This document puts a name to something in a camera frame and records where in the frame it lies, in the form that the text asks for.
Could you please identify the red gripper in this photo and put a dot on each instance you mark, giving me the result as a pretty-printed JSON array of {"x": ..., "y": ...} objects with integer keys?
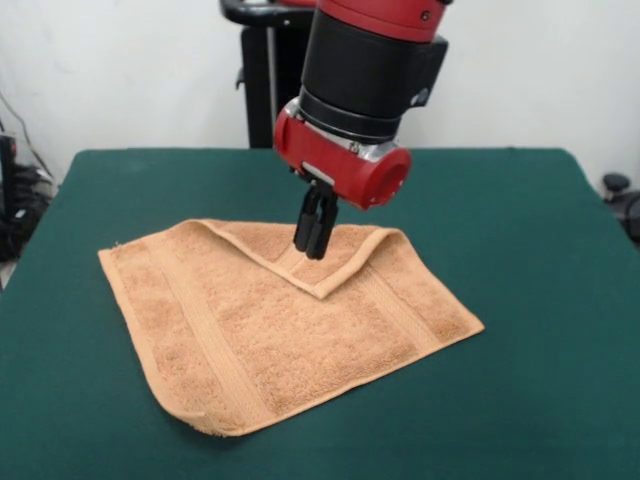
[{"x": 345, "y": 165}]

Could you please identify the tan terry towel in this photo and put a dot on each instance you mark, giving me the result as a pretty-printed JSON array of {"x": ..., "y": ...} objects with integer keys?
[{"x": 280, "y": 340}]

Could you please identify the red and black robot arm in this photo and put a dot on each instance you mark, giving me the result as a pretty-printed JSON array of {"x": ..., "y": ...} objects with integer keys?
[{"x": 370, "y": 60}]

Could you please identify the dark green table cloth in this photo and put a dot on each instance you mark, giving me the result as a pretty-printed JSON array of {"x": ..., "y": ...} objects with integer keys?
[{"x": 525, "y": 350}]

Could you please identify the grey office chair base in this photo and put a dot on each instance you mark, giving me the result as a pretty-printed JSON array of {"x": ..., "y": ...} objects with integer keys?
[{"x": 616, "y": 182}]

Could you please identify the black computer tower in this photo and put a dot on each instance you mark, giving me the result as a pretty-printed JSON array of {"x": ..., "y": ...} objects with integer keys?
[{"x": 7, "y": 170}]

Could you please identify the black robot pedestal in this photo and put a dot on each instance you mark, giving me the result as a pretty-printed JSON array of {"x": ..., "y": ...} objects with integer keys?
[{"x": 265, "y": 90}]

